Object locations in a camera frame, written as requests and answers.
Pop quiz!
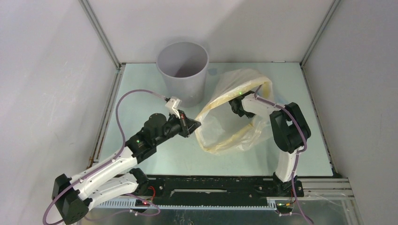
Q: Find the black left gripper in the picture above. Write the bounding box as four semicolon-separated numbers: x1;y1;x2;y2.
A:
154;109;201;146

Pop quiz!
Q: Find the translucent yellow-white trash bag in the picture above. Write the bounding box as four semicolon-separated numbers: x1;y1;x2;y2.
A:
195;68;275;154

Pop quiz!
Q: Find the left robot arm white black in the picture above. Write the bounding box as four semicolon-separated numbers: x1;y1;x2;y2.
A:
52;110;201;225

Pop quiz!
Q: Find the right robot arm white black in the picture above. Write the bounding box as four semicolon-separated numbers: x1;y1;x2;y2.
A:
229;91;311;196

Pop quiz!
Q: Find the grey plastic trash bin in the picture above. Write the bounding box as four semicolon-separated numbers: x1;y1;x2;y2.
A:
156;41;209;107

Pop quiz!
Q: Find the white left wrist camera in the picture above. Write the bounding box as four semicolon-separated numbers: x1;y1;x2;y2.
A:
165;97;181;119

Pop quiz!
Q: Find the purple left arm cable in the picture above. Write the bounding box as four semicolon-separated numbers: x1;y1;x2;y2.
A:
42;89;170;225

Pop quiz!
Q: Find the aluminium frame rail front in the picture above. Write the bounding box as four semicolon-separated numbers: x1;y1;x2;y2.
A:
71;175;363;225

